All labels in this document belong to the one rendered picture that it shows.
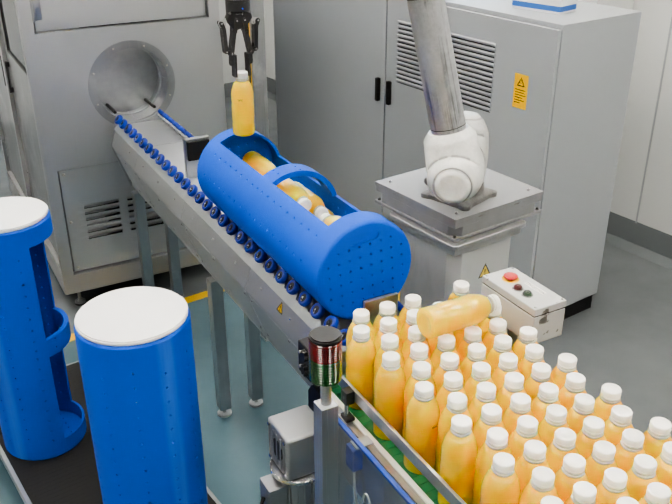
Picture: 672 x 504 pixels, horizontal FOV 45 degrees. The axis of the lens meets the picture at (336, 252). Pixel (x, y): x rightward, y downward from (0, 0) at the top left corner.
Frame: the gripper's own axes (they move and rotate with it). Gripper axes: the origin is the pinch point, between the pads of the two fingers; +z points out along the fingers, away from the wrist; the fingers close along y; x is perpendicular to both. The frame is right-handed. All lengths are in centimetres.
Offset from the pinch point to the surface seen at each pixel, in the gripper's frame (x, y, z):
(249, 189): 28.0, 10.9, 29.7
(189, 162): -50, 3, 47
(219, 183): 8.6, 13.0, 33.9
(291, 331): 58, 13, 62
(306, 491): 100, 30, 79
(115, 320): 59, 61, 44
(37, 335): -10, 72, 82
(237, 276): 19, 13, 62
